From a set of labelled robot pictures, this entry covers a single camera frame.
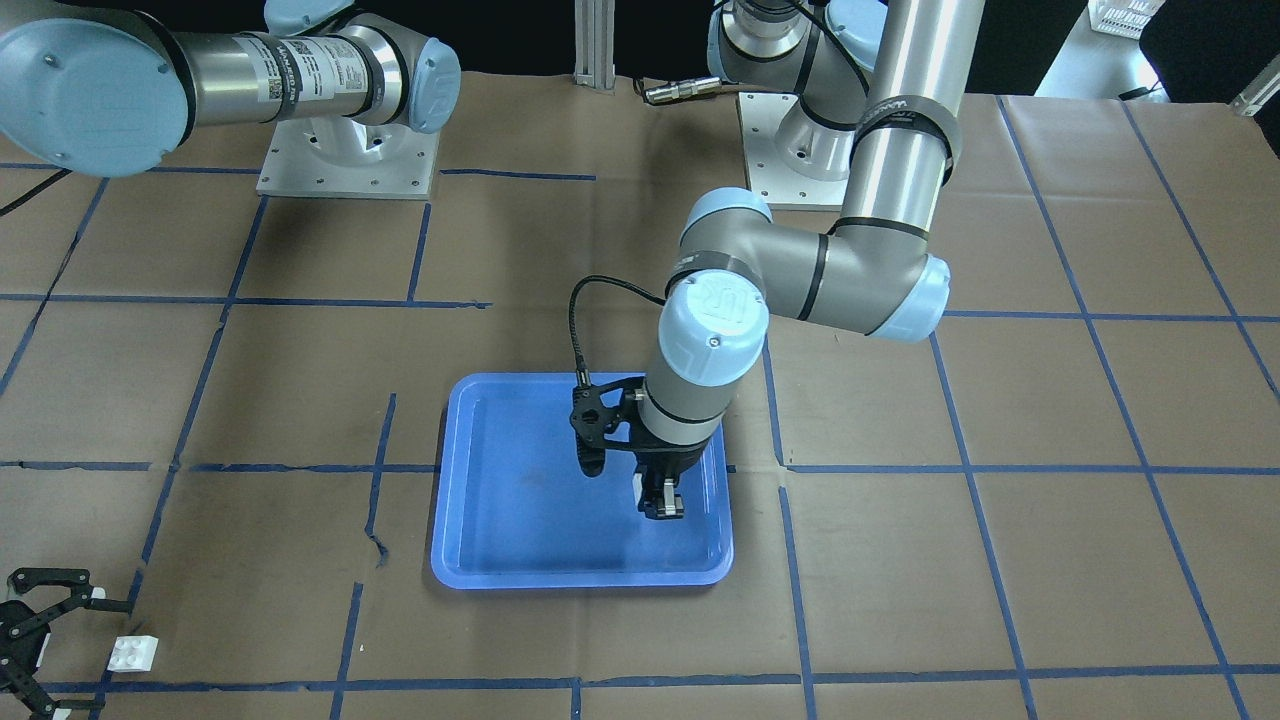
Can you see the robot arm image right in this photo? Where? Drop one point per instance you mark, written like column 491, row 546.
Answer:
column 896, row 139

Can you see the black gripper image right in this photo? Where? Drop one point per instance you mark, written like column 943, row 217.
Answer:
column 672, row 459

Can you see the silver cable connector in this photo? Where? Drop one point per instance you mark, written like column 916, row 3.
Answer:
column 678, row 91

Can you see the white studded block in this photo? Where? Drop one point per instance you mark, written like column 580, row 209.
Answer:
column 133, row 654

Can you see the robot arm image left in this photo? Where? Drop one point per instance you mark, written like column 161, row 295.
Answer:
column 133, row 126

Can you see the aluminium frame post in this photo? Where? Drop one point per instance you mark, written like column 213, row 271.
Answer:
column 593, row 38

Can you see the blue plastic tray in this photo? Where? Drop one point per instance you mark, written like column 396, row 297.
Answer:
column 514, row 510

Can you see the metal base plate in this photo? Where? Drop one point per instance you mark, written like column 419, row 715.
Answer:
column 792, row 162
column 336, row 158

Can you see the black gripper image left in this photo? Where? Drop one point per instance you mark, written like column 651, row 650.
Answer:
column 18, row 632

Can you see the white basket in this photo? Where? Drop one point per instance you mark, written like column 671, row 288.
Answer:
column 1125, row 19

